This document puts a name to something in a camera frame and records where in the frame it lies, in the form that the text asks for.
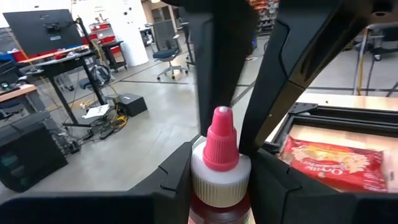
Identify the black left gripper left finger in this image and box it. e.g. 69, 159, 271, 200
0, 140, 196, 224

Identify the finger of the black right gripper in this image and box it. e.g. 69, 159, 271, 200
238, 0, 379, 156
161, 0, 259, 138

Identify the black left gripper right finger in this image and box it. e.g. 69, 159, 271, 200
248, 147, 398, 224

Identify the pink-capped food colouring bottle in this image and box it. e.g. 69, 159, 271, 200
186, 105, 253, 224

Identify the red popcorn packet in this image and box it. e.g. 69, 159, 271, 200
278, 135, 389, 194

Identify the grey office chair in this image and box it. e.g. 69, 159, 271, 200
151, 19, 190, 82

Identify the shelf with red packages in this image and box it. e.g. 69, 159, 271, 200
257, 0, 280, 35

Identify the black floor box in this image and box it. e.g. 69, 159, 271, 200
115, 92, 149, 118

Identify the white paper sheet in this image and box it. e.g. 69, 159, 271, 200
81, 103, 111, 120

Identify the red storage bin cart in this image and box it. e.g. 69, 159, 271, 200
88, 21, 128, 71

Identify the blue office chair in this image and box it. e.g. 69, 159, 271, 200
77, 63, 113, 94

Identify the black cabinet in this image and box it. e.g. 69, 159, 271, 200
0, 111, 69, 194

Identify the black standing desk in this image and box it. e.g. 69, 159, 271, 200
18, 46, 106, 128

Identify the black monitor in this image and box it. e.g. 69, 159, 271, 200
2, 8, 84, 57

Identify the wooden top desk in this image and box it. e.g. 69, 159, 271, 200
0, 83, 38, 104

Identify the black aluminium table frame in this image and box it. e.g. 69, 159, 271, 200
263, 101, 398, 152

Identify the yellow cable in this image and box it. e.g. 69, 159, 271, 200
110, 113, 129, 130

